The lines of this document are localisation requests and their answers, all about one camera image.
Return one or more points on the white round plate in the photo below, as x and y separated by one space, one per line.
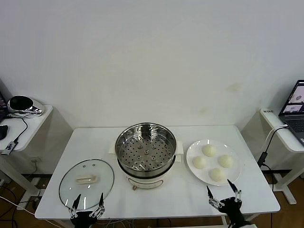
235 175

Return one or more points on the perforated steel steamer basket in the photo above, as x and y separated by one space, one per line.
133 152

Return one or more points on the black computer mouse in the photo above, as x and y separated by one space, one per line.
2 131

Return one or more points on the white steamed baozi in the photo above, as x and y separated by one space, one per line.
226 161
199 162
209 150
217 175

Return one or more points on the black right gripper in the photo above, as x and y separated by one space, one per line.
234 211

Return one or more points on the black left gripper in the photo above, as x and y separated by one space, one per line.
84 218

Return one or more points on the small grey usb hub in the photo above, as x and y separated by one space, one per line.
9 147

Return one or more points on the white wall outlet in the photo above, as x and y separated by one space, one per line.
35 160

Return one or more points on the shiny chrome headset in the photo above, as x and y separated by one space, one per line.
33 108

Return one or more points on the grey open laptop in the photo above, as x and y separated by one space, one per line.
294 123

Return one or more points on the white side table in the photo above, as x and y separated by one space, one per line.
35 123
282 137

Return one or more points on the round glass lid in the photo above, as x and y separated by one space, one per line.
73 171

